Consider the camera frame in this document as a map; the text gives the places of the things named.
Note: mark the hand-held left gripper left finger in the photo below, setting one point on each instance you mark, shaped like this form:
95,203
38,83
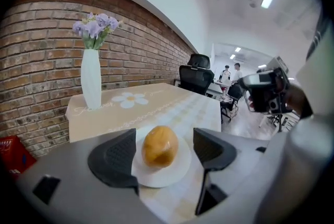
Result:
112,163

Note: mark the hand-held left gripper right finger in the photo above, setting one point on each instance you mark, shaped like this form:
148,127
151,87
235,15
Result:
214,152

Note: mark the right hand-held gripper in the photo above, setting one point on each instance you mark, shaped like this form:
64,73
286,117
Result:
261,97

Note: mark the white plate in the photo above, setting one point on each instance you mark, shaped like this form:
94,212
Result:
180,165

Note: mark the person's right hand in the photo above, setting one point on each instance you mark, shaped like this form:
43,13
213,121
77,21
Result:
297,100

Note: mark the black chair with draped cloth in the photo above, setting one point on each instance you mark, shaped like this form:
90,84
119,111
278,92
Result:
232,103

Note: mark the checked cloth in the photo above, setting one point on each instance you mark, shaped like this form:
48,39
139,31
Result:
229,103

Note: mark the small ceiling light panel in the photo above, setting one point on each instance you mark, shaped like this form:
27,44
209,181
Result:
237,49
232,56

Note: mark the beige checked flower tablecloth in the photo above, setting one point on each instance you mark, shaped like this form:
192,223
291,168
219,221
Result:
161,108

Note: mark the black office chair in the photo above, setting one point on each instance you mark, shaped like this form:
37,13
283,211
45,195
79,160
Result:
195,76

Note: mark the white twisted vase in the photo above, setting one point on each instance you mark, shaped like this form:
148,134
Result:
90,79

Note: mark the red box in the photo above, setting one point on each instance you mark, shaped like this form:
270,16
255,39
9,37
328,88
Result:
13,155

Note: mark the purple flower bunch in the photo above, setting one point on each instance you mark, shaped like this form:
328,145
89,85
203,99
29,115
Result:
96,27

